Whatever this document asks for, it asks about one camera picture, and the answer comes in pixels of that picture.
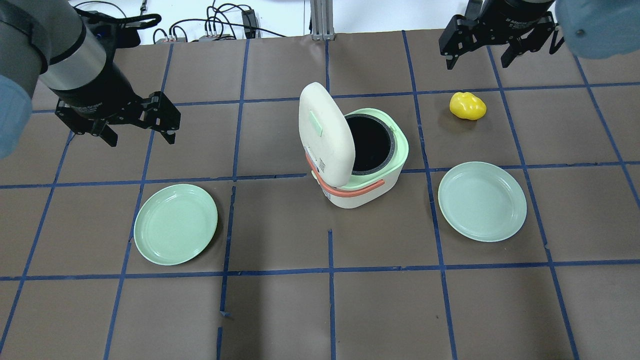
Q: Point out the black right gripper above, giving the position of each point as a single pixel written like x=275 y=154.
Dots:
x=515 y=11

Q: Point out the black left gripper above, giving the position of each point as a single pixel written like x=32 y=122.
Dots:
x=100 y=88

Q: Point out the cream rice cooker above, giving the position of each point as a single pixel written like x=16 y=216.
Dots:
x=355 y=158

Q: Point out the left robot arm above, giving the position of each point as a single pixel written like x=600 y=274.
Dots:
x=71 y=51

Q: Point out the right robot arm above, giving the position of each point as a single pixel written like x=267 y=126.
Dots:
x=591 y=29

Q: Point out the green plate near left arm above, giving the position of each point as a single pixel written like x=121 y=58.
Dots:
x=175 y=224

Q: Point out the green plate near right arm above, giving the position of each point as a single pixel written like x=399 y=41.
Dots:
x=482 y=202

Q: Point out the yellow bell pepper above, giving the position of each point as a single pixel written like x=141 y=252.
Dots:
x=467 y=106

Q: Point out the aluminium frame post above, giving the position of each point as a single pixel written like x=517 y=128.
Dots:
x=322 y=20

